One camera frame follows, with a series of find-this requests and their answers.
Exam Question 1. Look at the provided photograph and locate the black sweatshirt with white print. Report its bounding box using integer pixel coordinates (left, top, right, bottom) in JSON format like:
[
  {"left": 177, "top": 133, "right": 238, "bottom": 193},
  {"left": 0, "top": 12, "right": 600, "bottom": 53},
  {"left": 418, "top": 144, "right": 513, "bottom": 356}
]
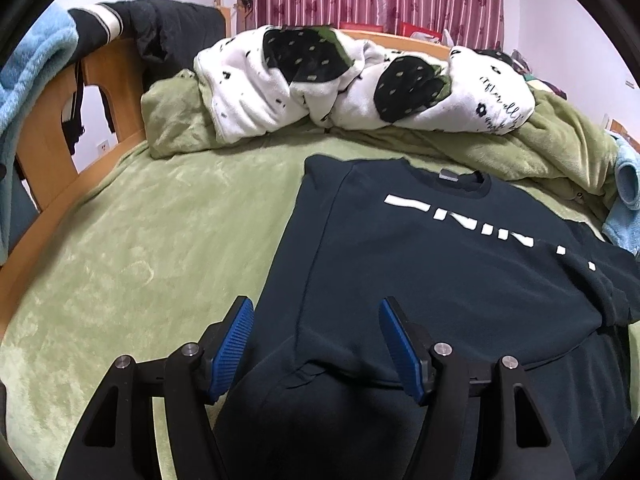
[{"left": 215, "top": 155, "right": 639, "bottom": 479}]

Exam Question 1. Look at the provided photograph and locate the green fleece bed sheet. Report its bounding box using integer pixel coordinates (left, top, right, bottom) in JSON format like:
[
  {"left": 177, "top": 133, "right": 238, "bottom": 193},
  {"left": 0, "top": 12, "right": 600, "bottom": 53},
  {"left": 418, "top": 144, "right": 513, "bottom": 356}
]
[{"left": 0, "top": 129, "right": 640, "bottom": 480}]

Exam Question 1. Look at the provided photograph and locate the light blue fleece garment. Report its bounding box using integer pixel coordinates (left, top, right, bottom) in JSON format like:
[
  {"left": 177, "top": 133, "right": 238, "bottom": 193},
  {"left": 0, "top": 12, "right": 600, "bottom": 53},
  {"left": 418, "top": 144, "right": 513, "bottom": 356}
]
[{"left": 602, "top": 131, "right": 640, "bottom": 260}]

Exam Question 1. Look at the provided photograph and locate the green fleece blanket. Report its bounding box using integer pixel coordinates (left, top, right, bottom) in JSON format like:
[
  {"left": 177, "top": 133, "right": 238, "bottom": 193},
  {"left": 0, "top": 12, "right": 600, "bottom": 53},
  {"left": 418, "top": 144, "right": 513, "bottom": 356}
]
[{"left": 140, "top": 70, "right": 617, "bottom": 218}]

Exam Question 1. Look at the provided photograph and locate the white quilt with black strawberries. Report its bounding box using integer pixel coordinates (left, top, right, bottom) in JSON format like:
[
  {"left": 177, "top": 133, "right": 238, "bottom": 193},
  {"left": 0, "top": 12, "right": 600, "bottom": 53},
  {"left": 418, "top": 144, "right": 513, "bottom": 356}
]
[{"left": 193, "top": 26, "right": 535, "bottom": 144}]

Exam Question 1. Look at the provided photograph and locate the light blue towel on footboard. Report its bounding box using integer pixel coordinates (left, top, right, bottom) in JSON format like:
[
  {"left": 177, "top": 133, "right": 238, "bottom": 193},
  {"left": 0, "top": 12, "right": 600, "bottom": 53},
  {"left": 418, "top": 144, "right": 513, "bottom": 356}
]
[{"left": 0, "top": 3, "right": 78, "bottom": 261}]

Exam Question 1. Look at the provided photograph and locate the black jacket on footboard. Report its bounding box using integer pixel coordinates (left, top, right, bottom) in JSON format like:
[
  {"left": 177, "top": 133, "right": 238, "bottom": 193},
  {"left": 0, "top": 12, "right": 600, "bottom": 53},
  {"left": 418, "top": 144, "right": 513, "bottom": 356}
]
[{"left": 62, "top": 0, "right": 227, "bottom": 153}]

